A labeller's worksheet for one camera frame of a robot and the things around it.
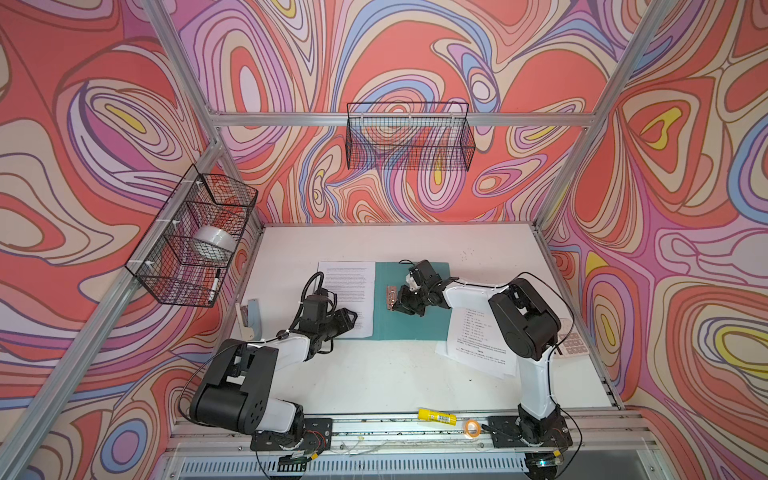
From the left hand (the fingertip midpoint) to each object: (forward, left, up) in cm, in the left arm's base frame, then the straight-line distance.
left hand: (355, 316), depth 92 cm
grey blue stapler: (-1, +33, +1) cm, 33 cm away
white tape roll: (+5, +32, +30) cm, 45 cm away
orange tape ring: (-30, -32, -3) cm, 44 cm away
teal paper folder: (-1, -25, -2) cm, 25 cm away
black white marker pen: (-4, +32, +24) cm, 40 cm away
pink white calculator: (-9, -65, 0) cm, 66 cm away
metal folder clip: (+7, -11, +1) cm, 13 cm away
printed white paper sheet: (+14, +2, -2) cm, 14 cm away
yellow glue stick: (-29, -26, -1) cm, 38 cm away
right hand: (+3, -13, -2) cm, 13 cm away
